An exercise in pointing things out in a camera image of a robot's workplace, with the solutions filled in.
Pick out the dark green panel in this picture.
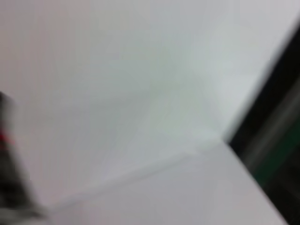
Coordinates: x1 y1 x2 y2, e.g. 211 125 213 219
224 21 300 225

